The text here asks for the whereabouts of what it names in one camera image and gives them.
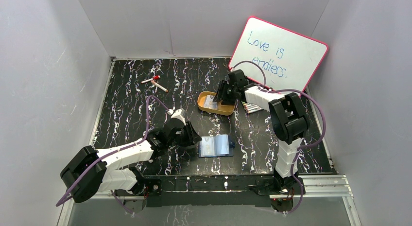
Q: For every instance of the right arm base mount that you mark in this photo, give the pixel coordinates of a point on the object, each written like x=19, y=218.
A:
x=285, y=189

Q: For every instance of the pack of coloured markers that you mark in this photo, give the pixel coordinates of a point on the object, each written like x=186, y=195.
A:
x=251, y=108

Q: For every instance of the orange oval tray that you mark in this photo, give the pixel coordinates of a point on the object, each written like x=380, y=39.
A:
x=225, y=110

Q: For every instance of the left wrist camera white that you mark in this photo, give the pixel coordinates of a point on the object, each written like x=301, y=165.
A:
x=179, y=114

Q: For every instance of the white marker red tip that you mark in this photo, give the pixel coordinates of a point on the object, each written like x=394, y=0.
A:
x=159, y=86

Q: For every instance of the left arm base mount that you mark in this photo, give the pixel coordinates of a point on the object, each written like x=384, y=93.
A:
x=144, y=188

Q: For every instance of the red capped marker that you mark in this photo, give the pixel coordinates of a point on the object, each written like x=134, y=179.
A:
x=151, y=79

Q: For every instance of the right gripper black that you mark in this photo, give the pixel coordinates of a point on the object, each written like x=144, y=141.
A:
x=223, y=87

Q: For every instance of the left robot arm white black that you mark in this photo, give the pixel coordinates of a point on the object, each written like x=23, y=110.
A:
x=96, y=170

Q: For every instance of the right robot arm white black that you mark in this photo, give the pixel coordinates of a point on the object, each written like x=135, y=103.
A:
x=288, y=117

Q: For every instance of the blue leather card holder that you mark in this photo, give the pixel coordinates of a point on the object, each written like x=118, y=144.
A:
x=223, y=145

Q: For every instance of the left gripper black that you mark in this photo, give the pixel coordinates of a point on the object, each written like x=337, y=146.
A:
x=188, y=136

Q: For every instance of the silver credit card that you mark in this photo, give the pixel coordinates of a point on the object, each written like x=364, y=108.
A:
x=207, y=146
x=210, y=103

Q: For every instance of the pink framed whiteboard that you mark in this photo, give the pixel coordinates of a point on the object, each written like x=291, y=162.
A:
x=277, y=57

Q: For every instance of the aluminium frame rail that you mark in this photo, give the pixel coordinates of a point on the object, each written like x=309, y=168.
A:
x=315, y=186

